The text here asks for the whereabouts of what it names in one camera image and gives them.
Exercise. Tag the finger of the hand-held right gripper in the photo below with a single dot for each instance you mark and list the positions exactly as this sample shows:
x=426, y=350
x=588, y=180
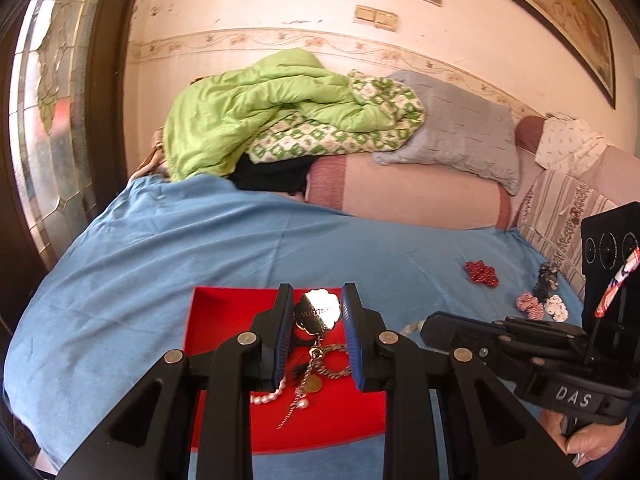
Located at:
x=460, y=335

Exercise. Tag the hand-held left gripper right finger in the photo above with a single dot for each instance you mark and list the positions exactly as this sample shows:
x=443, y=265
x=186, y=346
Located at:
x=352, y=340

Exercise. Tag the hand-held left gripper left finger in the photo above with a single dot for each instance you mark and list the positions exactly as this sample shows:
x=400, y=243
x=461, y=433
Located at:
x=285, y=330

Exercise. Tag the red tray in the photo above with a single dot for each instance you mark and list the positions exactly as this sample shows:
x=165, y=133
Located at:
x=225, y=310

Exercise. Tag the person's right hand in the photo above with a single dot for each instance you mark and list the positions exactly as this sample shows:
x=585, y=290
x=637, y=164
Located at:
x=590, y=442

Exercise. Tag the red dotted scrunchie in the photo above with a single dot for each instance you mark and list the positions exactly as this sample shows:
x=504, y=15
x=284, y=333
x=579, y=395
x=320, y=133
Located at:
x=480, y=272

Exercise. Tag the white flower scrunchie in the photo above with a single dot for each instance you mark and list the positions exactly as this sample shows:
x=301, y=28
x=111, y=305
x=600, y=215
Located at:
x=556, y=307

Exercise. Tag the pink checkered scrunchie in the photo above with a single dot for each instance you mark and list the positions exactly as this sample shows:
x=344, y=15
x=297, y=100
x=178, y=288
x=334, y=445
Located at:
x=530, y=305

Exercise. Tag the dark grey scrunchie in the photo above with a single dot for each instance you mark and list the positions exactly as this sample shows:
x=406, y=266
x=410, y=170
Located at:
x=547, y=277

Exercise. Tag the blue bedsheet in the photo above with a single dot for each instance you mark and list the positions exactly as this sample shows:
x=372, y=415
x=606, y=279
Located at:
x=200, y=240

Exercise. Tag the striped floral cushion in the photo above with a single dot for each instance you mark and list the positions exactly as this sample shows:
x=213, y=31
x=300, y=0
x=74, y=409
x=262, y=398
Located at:
x=555, y=210

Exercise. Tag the pink bolster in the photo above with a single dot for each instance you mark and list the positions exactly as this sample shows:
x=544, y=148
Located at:
x=410, y=190

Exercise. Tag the black cloth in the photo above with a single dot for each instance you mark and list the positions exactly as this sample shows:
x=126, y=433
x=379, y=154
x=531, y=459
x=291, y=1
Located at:
x=270, y=175

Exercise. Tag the pink quilted cover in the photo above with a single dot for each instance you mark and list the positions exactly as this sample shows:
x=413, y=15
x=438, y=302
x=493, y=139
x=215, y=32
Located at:
x=620, y=175

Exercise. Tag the green patterned quilt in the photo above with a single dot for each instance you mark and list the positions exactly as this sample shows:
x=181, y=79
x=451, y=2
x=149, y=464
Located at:
x=310, y=140

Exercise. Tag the grey pillow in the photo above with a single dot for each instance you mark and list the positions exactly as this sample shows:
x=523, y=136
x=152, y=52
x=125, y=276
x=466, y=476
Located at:
x=460, y=130

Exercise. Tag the mauve cushion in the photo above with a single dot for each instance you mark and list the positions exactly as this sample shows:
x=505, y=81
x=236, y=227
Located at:
x=527, y=132

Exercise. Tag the white patterned cloth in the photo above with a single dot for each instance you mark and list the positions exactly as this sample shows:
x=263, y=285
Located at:
x=570, y=140

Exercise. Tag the light green blanket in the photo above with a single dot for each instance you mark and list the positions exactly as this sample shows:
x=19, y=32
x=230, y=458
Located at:
x=225, y=120

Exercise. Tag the stained glass door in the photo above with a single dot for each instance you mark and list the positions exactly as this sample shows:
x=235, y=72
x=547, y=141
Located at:
x=55, y=135

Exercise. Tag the framed wall picture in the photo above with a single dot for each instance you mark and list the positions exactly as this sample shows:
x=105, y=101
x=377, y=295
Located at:
x=575, y=15

